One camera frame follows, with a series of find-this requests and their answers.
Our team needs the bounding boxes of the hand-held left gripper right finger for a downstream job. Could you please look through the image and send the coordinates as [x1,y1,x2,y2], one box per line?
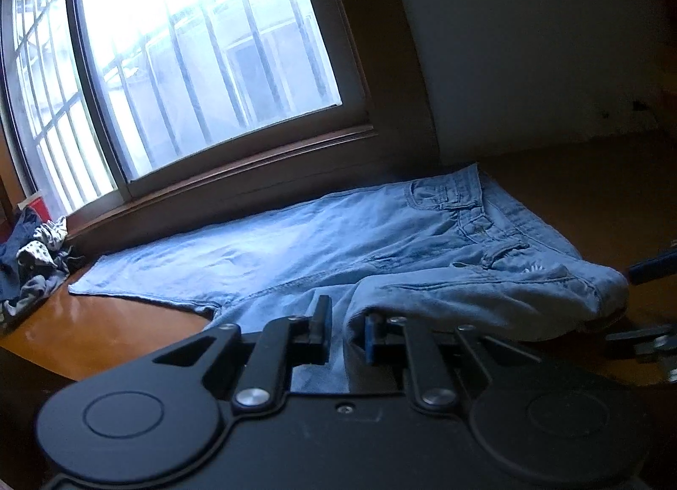
[364,313,543,411]

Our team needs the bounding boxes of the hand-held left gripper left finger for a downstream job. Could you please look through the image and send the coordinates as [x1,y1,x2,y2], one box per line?
[151,295,334,411]

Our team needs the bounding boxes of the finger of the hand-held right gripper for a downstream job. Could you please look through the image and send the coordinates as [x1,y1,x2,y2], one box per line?
[604,323,677,382]
[628,248,677,286]

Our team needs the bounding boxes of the light blue jeans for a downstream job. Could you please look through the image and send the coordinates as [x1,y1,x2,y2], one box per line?
[69,162,630,396]

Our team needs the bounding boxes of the pile of patterned clothes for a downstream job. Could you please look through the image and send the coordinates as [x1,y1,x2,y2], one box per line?
[0,215,72,332]

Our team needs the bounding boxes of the red cup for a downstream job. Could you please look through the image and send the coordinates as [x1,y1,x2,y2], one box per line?
[18,193,54,222]

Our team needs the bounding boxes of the window with metal bars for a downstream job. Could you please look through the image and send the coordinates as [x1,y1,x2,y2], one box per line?
[0,0,379,229]

